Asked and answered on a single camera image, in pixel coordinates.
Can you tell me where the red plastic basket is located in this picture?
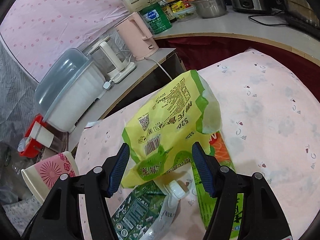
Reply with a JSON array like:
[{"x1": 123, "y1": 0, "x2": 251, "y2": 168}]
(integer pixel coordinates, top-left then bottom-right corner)
[{"x1": 18, "y1": 114, "x2": 48, "y2": 159}]

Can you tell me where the pink floral curtain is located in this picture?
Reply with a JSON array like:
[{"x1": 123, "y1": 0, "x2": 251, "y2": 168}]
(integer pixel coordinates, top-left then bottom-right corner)
[{"x1": 1, "y1": 0, "x2": 129, "y2": 81}]

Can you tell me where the small steel pot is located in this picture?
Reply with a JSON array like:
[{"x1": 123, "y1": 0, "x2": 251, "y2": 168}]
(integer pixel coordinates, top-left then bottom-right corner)
[{"x1": 191, "y1": 0, "x2": 227, "y2": 18}]

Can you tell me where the green plastic pouch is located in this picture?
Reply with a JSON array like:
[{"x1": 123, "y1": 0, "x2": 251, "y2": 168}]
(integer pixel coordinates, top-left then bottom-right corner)
[{"x1": 112, "y1": 171, "x2": 193, "y2": 240}]

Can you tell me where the white glass electric kettle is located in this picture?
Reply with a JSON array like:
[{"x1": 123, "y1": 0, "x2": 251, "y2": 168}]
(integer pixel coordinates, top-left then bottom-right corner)
[{"x1": 87, "y1": 36, "x2": 136, "y2": 83}]

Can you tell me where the dark red cloth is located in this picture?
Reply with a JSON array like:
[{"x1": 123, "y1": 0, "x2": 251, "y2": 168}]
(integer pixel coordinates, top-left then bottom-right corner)
[{"x1": 156, "y1": 36, "x2": 319, "y2": 93}]

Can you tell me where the pink patterned paper cup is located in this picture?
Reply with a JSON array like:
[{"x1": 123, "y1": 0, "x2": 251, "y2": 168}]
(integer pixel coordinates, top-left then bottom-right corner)
[{"x1": 21, "y1": 151, "x2": 79, "y2": 204}]

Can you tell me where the yellow-green snack bag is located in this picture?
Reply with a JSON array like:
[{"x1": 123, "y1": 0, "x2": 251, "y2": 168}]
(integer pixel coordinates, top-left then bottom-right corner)
[{"x1": 121, "y1": 70, "x2": 222, "y2": 188}]

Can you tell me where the green tin can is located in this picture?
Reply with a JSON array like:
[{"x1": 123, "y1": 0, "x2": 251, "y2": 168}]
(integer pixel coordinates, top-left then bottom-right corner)
[{"x1": 139, "y1": 3, "x2": 172, "y2": 35}]

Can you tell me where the pink patterned tablecloth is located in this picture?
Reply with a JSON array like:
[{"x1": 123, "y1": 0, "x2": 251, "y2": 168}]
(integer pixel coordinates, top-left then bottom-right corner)
[{"x1": 75, "y1": 49, "x2": 319, "y2": 239}]

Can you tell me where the white dish rack grey lid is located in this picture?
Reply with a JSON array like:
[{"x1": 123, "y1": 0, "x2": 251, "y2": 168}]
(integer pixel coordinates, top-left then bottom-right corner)
[{"x1": 34, "y1": 48, "x2": 106, "y2": 132}]

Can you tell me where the green carton box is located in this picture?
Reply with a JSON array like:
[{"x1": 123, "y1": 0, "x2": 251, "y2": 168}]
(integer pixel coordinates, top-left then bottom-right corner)
[{"x1": 191, "y1": 132, "x2": 244, "y2": 239}]

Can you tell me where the white tall cup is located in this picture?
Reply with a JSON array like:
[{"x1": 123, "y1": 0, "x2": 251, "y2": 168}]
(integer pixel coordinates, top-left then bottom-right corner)
[{"x1": 30, "y1": 121, "x2": 64, "y2": 153}]

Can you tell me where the yellow label jar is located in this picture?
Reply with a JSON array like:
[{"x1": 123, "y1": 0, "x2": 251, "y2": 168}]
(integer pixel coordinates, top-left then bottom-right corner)
[{"x1": 169, "y1": 0, "x2": 191, "y2": 19}]

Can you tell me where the pink electric kettle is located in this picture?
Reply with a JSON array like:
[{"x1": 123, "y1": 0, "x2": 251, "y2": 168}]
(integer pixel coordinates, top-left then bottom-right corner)
[{"x1": 115, "y1": 12, "x2": 159, "y2": 61}]

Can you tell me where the large steel steamer pot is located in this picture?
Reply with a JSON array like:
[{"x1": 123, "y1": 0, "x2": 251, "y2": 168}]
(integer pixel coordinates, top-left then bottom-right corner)
[{"x1": 284, "y1": 0, "x2": 319, "y2": 28}]

